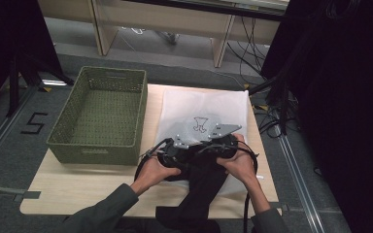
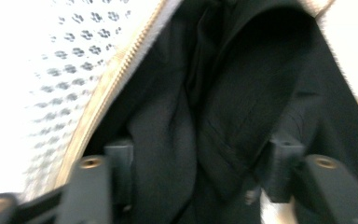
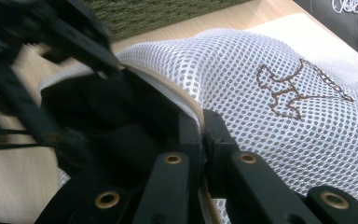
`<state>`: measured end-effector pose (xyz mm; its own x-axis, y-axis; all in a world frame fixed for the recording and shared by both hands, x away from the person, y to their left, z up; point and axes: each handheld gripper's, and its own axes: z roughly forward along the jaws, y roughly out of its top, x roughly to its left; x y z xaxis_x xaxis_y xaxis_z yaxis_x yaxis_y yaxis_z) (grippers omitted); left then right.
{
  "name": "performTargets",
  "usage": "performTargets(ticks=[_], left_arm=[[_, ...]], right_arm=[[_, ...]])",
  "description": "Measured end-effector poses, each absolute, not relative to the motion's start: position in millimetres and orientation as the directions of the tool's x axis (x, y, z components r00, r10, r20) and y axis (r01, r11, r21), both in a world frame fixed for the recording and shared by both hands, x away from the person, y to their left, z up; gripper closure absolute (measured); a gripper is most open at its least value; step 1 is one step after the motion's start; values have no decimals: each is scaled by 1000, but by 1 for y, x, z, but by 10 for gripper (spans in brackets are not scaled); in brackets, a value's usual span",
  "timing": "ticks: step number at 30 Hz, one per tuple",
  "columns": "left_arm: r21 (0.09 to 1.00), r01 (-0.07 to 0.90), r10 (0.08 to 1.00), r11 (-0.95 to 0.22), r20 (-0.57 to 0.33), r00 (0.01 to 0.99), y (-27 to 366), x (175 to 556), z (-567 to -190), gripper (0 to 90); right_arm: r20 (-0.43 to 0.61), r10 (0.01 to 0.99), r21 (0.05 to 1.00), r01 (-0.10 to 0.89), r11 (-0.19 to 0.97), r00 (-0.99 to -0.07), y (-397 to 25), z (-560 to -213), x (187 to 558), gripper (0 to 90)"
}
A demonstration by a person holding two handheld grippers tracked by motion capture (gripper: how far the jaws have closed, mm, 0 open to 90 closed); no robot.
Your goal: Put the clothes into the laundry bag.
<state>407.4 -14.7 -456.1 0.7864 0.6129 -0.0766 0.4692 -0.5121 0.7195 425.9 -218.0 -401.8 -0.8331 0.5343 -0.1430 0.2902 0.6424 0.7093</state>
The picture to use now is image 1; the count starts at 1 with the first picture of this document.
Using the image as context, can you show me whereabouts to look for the person's left hand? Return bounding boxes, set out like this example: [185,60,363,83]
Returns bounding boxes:
[130,154,183,196]

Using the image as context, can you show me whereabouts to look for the light wooden desk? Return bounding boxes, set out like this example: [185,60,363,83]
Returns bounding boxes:
[38,0,289,69]

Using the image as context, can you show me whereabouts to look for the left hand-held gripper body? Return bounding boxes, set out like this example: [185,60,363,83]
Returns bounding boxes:
[156,133,206,179]

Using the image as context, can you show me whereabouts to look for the person's right hand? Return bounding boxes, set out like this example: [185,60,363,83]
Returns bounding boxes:
[216,133,257,192]

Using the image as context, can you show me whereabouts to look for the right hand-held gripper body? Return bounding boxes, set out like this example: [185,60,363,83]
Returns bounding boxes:
[203,123,243,160]

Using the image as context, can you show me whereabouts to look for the black floor cable tangle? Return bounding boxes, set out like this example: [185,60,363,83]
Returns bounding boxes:
[253,96,301,140]

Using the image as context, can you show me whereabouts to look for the black metal stand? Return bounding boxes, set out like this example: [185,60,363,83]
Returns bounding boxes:
[247,75,289,136]

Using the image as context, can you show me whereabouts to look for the green woven basket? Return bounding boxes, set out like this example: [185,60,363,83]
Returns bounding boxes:
[46,66,149,167]

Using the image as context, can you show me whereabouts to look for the black hanging cable bundle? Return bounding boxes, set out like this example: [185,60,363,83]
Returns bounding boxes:
[226,16,273,85]

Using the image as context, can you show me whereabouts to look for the metal floor rail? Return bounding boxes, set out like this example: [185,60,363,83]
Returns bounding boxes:
[0,85,37,174]
[276,132,325,233]

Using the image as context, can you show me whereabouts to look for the black garment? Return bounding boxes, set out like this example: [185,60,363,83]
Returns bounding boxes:
[154,145,230,233]

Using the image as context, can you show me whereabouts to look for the white mesh laundry bag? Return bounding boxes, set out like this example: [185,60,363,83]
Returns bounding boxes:
[153,87,251,197]

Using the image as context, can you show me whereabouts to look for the right hand-held gripper cable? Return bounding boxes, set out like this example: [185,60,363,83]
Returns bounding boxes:
[235,146,260,233]

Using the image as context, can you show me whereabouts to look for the black curtain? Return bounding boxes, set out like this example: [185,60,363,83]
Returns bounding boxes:
[0,0,63,113]
[260,0,373,233]

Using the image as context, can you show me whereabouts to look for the person's legs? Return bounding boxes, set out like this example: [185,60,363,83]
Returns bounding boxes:
[113,217,254,233]

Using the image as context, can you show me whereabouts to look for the hand-held gripper cable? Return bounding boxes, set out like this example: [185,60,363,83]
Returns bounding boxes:
[235,146,260,233]
[133,137,175,183]

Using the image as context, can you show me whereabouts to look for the black tripod stand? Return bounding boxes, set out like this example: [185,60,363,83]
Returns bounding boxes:
[5,51,76,118]

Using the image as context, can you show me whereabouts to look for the left hand-held gripper cable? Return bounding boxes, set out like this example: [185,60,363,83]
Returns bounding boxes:
[133,137,175,183]

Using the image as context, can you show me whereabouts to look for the grey tape strip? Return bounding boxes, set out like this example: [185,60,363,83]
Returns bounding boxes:
[0,183,42,203]

